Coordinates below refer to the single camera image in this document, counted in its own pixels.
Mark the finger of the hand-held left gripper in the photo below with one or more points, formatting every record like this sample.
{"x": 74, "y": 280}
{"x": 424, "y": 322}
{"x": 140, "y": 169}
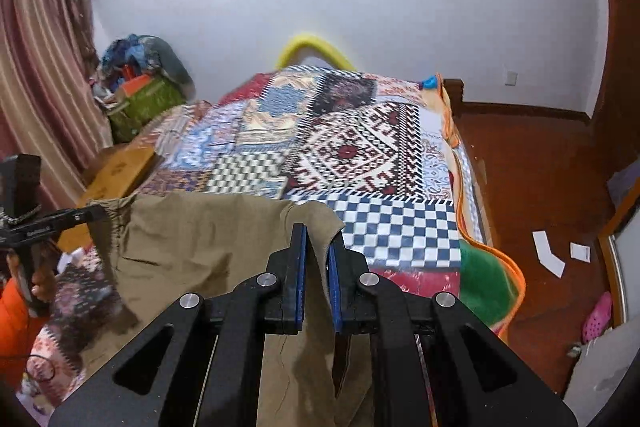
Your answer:
{"x": 80, "y": 216}

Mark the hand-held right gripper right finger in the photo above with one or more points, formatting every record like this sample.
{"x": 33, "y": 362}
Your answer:
{"x": 334, "y": 287}

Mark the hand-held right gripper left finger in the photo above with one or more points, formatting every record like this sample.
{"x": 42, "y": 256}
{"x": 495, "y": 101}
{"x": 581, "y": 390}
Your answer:
{"x": 300, "y": 267}

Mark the khaki pants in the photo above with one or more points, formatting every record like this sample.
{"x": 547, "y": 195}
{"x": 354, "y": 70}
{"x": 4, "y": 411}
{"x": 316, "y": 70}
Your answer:
{"x": 200, "y": 237}

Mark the person's left hand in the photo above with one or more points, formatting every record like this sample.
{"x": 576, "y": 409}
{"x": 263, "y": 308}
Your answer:
{"x": 42, "y": 279}

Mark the brown cardboard box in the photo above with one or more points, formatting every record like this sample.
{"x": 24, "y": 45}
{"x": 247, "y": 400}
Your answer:
{"x": 120, "y": 172}

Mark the striped pink curtain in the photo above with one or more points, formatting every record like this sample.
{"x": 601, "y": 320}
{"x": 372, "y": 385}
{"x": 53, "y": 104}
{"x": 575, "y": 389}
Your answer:
{"x": 40, "y": 57}

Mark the patchwork printed blanket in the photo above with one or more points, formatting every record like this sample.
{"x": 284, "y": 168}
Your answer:
{"x": 350, "y": 147}

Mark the green patterned box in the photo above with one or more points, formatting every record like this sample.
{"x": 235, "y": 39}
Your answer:
{"x": 150, "y": 99}

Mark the orange box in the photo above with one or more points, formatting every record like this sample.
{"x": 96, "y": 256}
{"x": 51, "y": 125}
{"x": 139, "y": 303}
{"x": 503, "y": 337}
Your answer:
{"x": 137, "y": 86}

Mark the multicolour fleece blanket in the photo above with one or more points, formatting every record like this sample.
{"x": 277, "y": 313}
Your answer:
{"x": 485, "y": 277}

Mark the pile of clothes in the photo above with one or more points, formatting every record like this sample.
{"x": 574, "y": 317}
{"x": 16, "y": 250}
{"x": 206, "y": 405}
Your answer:
{"x": 145, "y": 52}

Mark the small blue object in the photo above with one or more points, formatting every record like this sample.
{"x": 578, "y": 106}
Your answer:
{"x": 429, "y": 83}

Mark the yellow foam tube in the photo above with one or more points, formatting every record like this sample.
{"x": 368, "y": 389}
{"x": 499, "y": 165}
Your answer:
{"x": 300, "y": 41}

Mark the small white paper piece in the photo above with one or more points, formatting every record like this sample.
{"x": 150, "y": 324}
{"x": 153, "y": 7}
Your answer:
{"x": 580, "y": 253}

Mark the small metal object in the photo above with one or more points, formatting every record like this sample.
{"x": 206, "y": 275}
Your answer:
{"x": 575, "y": 350}

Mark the pink slipper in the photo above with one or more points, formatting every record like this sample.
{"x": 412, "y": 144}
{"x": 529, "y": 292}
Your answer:
{"x": 597, "y": 317}

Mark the grey cloth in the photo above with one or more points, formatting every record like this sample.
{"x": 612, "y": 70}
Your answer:
{"x": 600, "y": 367}

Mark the wooden framed mirror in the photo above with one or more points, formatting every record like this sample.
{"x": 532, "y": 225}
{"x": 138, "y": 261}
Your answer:
{"x": 630, "y": 257}

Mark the pale plastic bag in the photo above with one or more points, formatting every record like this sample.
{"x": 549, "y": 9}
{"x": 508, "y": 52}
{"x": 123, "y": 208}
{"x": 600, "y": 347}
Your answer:
{"x": 625, "y": 184}

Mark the brown wooden panel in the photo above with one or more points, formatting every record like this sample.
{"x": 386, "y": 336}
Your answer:
{"x": 615, "y": 57}

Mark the white wall socket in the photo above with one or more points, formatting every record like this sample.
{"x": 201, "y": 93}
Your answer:
{"x": 511, "y": 78}

